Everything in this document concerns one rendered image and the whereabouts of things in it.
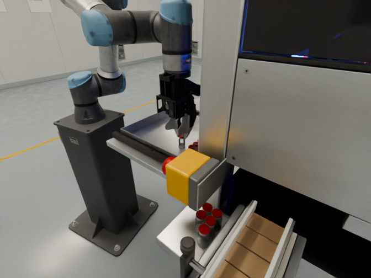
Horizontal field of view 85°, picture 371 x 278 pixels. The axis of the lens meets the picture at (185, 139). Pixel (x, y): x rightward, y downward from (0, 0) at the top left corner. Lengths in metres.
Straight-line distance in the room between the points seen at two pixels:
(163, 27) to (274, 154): 0.37
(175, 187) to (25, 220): 1.65
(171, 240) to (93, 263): 1.10
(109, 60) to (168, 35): 0.58
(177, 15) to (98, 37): 0.18
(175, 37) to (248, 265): 0.46
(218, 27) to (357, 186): 0.29
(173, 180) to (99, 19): 0.38
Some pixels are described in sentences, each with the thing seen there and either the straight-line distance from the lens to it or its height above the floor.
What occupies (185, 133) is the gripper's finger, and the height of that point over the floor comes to 0.94.
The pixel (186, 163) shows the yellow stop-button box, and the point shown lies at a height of 1.03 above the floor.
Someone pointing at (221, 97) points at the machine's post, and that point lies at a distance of 0.35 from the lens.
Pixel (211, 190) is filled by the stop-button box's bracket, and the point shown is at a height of 0.98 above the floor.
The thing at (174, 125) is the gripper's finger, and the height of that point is 0.96.
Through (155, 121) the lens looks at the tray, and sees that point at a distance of 0.86.
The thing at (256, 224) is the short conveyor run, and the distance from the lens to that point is 0.42.
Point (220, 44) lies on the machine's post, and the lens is 0.34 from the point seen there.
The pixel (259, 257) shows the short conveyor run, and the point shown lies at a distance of 0.39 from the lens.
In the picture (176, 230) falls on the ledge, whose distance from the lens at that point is 0.46.
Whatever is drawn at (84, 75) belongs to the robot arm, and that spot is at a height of 1.02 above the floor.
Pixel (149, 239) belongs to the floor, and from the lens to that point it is 1.51.
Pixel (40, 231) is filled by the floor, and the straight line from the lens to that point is 1.82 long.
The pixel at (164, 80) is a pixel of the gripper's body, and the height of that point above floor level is 1.12.
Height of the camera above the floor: 1.25
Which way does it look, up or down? 31 degrees down
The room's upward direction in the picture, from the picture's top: straight up
